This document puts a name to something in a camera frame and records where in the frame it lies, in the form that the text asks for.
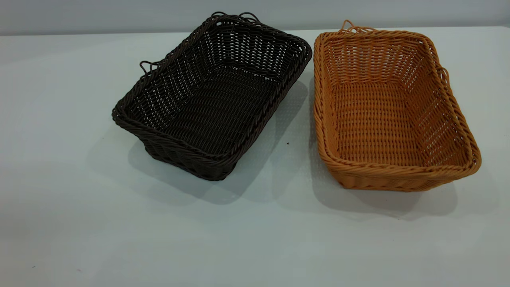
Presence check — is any black woven basket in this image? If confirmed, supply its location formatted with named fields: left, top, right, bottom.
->
left=112, top=11, right=313, bottom=182

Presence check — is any orange woven basket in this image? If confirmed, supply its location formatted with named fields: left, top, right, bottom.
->
left=313, top=19, right=482, bottom=193

